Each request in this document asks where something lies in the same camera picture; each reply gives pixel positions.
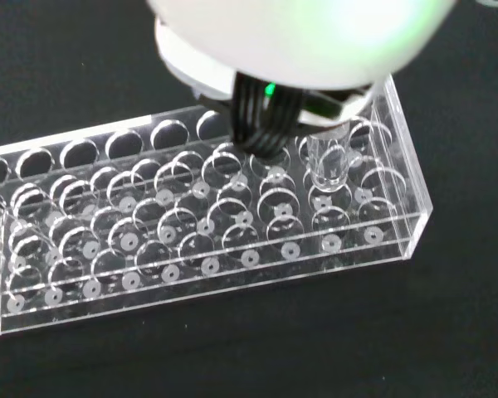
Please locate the black bench cloth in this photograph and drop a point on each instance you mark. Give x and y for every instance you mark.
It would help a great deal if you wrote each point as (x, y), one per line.
(274, 360)

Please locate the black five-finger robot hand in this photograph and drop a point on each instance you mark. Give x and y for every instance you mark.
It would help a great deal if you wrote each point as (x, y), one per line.
(294, 37)

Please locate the clear plastic test tube rack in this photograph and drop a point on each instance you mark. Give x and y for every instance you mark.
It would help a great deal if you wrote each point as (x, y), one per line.
(199, 232)

